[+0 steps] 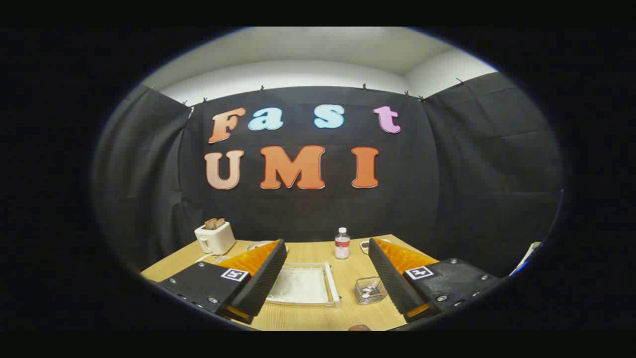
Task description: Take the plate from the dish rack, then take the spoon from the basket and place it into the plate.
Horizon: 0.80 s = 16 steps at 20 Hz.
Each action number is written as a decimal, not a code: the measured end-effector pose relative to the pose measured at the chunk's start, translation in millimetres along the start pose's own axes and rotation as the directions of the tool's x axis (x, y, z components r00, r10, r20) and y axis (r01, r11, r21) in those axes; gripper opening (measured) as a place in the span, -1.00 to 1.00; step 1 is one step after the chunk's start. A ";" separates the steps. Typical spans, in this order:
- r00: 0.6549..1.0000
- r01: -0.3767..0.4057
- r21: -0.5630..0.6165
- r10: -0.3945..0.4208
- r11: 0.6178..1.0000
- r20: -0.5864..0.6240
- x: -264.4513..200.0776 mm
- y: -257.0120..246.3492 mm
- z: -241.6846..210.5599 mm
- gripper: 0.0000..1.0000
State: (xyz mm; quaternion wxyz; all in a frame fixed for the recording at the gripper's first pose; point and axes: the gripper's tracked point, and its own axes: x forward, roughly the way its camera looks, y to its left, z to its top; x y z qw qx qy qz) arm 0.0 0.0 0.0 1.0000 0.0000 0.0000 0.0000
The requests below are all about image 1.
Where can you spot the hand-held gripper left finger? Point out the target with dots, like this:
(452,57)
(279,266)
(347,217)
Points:
(266,278)

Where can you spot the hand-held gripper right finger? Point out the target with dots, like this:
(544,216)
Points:
(390,281)

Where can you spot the spoon with white round end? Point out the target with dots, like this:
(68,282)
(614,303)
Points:
(367,293)

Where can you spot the white dish rack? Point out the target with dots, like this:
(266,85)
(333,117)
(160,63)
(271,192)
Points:
(303,286)

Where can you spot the white round dish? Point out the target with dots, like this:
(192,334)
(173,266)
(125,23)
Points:
(258,244)

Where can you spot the white compartment tray with beans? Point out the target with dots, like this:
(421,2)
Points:
(365,244)

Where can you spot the clear bottle with red label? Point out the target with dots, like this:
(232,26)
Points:
(342,246)

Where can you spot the white toaster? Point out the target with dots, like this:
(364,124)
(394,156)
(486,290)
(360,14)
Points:
(216,239)

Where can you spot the brown toast slice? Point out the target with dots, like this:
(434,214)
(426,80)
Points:
(220,223)
(210,224)

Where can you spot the black backdrop cloth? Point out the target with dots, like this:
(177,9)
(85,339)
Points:
(308,209)

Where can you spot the computer monitor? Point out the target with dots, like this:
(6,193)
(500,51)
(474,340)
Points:
(525,258)

